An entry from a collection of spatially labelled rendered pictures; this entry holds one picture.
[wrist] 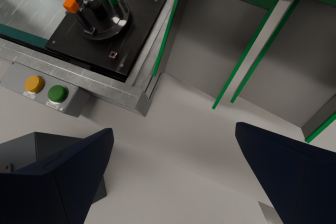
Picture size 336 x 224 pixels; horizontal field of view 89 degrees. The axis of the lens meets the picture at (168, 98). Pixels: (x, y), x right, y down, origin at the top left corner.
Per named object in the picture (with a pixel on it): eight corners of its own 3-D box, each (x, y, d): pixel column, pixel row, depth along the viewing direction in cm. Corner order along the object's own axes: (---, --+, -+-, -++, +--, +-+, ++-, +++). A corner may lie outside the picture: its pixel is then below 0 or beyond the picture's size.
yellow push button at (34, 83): (40, 96, 41) (33, 93, 39) (27, 90, 42) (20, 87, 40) (49, 81, 42) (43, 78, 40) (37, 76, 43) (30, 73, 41)
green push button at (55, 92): (63, 105, 40) (57, 103, 38) (50, 100, 41) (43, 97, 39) (72, 90, 41) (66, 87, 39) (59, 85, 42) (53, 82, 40)
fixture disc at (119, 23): (116, 51, 41) (113, 46, 39) (69, 36, 44) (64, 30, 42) (140, 7, 44) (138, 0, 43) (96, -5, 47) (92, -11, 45)
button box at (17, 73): (78, 118, 44) (62, 113, 38) (18, 91, 48) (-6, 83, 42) (91, 94, 46) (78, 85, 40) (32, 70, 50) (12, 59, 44)
